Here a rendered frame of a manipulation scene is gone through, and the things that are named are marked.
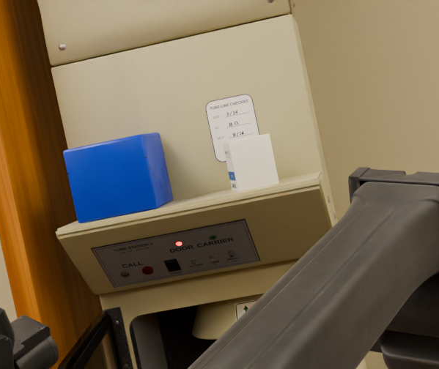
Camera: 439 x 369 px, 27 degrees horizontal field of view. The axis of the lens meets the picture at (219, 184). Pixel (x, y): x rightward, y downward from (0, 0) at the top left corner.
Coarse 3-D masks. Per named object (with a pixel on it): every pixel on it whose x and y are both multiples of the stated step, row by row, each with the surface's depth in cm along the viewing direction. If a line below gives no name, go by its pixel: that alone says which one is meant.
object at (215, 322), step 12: (228, 300) 122; (240, 300) 121; (252, 300) 121; (204, 312) 124; (216, 312) 123; (228, 312) 122; (240, 312) 121; (204, 324) 124; (216, 324) 122; (228, 324) 121; (204, 336) 123; (216, 336) 122
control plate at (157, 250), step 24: (144, 240) 110; (168, 240) 110; (192, 240) 110; (216, 240) 111; (240, 240) 111; (120, 264) 113; (144, 264) 114; (192, 264) 114; (216, 264) 114; (240, 264) 114
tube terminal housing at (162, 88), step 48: (144, 48) 117; (192, 48) 116; (240, 48) 116; (288, 48) 115; (96, 96) 119; (144, 96) 118; (192, 96) 117; (288, 96) 115; (192, 144) 117; (288, 144) 116; (192, 192) 118; (144, 288) 120; (192, 288) 119; (240, 288) 118
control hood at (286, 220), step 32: (224, 192) 113; (256, 192) 106; (288, 192) 105; (320, 192) 105; (96, 224) 108; (128, 224) 108; (160, 224) 108; (192, 224) 108; (256, 224) 109; (288, 224) 109; (320, 224) 109; (288, 256) 114; (96, 288) 117; (128, 288) 118
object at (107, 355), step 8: (104, 312) 117; (96, 320) 112; (88, 328) 107; (80, 344) 99; (104, 344) 112; (72, 352) 95; (96, 352) 106; (104, 352) 111; (112, 352) 116; (64, 360) 92; (96, 360) 105; (104, 360) 110; (112, 360) 115; (64, 368) 90; (88, 368) 100; (96, 368) 105; (104, 368) 109; (112, 368) 114
